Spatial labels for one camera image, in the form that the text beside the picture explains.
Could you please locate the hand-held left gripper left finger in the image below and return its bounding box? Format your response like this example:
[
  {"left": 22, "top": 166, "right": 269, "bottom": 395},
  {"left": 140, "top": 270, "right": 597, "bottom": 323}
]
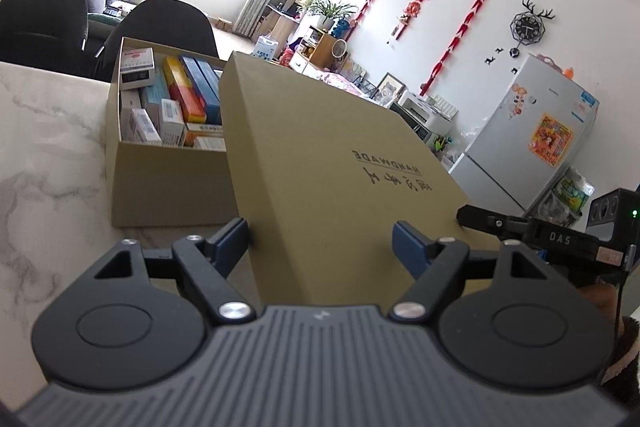
[{"left": 94, "top": 217, "right": 256, "bottom": 325}]

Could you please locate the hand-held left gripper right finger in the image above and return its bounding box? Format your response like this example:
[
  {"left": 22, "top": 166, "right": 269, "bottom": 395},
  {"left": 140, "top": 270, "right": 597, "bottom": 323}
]
[{"left": 389, "top": 220, "right": 548, "bottom": 323}]

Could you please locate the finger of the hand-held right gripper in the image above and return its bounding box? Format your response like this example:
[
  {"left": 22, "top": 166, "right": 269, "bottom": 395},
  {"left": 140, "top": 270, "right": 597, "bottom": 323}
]
[{"left": 456, "top": 204, "right": 531, "bottom": 242}]

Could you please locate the tan cardboard box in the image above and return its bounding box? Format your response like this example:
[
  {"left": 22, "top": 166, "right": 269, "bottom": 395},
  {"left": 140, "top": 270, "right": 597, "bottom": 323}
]
[{"left": 104, "top": 37, "right": 242, "bottom": 229}]

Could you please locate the tan cardboard box lid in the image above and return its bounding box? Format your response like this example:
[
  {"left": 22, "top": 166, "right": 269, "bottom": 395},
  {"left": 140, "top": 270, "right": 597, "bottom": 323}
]
[{"left": 218, "top": 51, "right": 502, "bottom": 308}]

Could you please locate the pile of medicine boxes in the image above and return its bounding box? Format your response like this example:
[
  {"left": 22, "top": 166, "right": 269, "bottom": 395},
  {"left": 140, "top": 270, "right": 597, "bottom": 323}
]
[{"left": 161, "top": 56, "right": 208, "bottom": 124}]

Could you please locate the white blue-print medicine box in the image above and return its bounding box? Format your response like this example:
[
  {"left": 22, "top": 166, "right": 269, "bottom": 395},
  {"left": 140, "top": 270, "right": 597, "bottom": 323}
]
[{"left": 119, "top": 88, "right": 145, "bottom": 114}]

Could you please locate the person's right forearm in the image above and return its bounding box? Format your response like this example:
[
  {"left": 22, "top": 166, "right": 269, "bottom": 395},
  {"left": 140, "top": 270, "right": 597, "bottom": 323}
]
[{"left": 602, "top": 314, "right": 640, "bottom": 413}]

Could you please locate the white marble desktop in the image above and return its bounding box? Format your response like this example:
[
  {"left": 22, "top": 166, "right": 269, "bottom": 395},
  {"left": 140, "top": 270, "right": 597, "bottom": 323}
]
[{"left": 0, "top": 62, "right": 266, "bottom": 408}]

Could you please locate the person's right hand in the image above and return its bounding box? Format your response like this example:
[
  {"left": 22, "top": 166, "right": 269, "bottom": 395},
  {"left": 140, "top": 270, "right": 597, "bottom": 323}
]
[{"left": 575, "top": 282, "right": 621, "bottom": 325}]

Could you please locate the colourful plastic bag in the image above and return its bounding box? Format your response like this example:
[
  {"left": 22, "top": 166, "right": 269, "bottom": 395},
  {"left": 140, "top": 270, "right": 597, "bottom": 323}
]
[{"left": 540, "top": 167, "right": 596, "bottom": 228}]

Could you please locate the white refrigerator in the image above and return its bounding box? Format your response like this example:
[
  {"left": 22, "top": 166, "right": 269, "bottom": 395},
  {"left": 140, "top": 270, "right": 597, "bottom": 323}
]
[{"left": 447, "top": 53, "right": 601, "bottom": 219}]

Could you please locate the black microwave oven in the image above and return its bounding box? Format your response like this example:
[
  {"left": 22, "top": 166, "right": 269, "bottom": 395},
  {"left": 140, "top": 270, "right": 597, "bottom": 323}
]
[{"left": 390, "top": 102, "right": 436, "bottom": 142}]

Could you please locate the white printer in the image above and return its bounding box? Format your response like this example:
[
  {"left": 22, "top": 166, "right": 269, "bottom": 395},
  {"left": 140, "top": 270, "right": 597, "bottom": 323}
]
[{"left": 397, "top": 89, "right": 455, "bottom": 128}]

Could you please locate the white paper bag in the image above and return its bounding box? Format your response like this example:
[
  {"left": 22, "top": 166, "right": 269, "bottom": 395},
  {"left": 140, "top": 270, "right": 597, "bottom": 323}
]
[{"left": 251, "top": 34, "right": 278, "bottom": 60}]

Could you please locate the small white fan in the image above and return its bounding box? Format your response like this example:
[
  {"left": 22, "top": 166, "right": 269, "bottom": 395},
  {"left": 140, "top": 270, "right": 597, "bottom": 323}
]
[{"left": 330, "top": 38, "right": 350, "bottom": 71}]

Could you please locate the wooden shelf unit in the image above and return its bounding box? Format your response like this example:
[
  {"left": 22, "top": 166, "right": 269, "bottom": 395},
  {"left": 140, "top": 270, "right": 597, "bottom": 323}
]
[{"left": 290, "top": 27, "right": 346, "bottom": 72}]

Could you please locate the black chair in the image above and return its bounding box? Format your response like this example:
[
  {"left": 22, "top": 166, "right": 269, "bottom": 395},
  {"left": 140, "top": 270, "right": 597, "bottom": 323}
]
[
  {"left": 91, "top": 0, "right": 220, "bottom": 84},
  {"left": 0, "top": 0, "right": 91, "bottom": 78}
]

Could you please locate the green potted plant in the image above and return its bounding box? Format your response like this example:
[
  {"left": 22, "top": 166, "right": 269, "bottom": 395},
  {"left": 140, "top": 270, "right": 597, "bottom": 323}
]
[{"left": 299, "top": 0, "right": 360, "bottom": 32}]

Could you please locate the standing picture frame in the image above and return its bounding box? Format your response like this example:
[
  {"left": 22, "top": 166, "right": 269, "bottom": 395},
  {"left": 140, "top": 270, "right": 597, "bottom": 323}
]
[{"left": 372, "top": 72, "right": 407, "bottom": 108}]

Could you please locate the black antler wall clock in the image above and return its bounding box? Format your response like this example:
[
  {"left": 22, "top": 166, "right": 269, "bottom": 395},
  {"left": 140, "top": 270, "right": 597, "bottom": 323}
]
[{"left": 509, "top": 0, "right": 557, "bottom": 58}]

